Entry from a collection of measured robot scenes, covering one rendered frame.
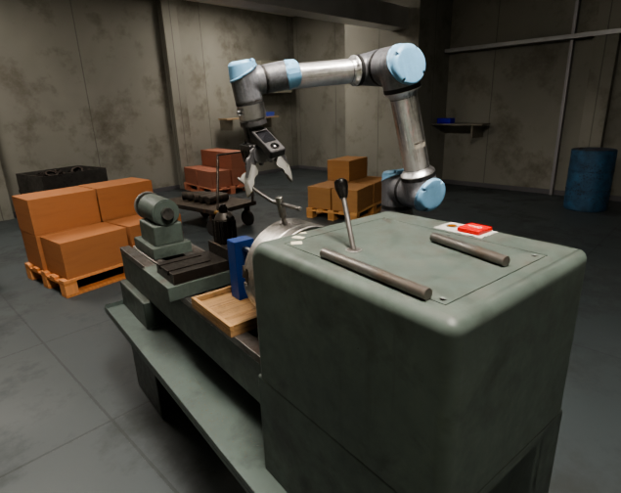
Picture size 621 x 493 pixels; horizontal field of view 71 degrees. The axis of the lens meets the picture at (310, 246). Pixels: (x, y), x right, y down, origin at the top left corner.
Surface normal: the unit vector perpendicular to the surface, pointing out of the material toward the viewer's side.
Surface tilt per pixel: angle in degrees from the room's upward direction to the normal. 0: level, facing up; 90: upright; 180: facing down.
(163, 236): 90
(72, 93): 90
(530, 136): 90
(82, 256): 90
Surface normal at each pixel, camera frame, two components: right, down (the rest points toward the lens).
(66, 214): 0.76, 0.18
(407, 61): 0.40, 0.15
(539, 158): -0.70, 0.25
